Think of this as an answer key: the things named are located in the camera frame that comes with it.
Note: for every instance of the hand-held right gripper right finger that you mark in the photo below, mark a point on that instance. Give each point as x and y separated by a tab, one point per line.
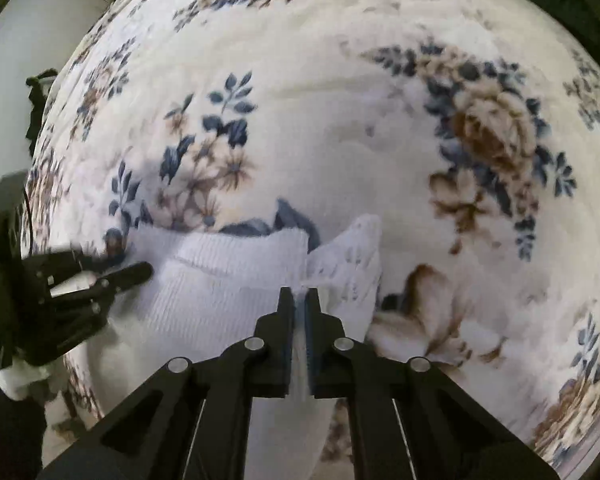
312	330

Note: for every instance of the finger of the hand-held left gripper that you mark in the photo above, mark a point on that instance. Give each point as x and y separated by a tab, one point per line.
125	277
55	265

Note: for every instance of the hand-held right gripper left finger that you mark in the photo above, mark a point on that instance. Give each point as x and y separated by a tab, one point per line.
287	330

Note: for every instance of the white knit sweater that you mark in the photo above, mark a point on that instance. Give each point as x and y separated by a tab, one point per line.
205	300

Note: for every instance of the black hanging garment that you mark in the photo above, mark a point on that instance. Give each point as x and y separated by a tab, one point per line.
37	105

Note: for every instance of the floral bedspread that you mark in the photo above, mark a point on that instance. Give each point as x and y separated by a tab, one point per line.
330	135

